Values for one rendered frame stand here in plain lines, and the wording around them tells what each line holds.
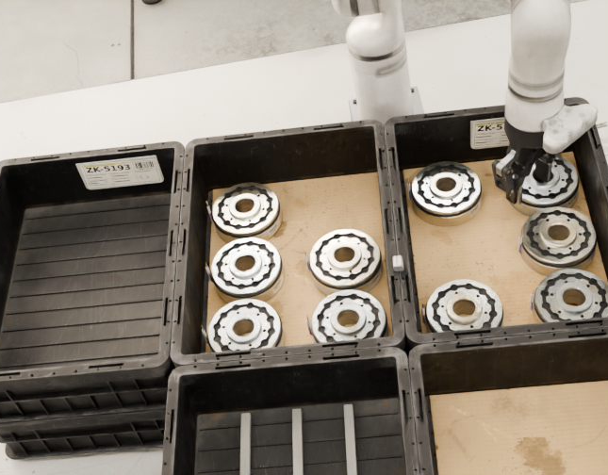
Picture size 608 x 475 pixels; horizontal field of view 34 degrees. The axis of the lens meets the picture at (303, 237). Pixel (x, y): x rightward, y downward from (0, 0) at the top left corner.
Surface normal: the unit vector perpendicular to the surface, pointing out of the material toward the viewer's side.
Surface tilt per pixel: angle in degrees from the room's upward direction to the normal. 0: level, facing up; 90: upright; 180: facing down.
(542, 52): 107
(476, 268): 0
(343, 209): 0
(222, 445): 0
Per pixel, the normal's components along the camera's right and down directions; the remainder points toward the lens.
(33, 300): -0.13, -0.62
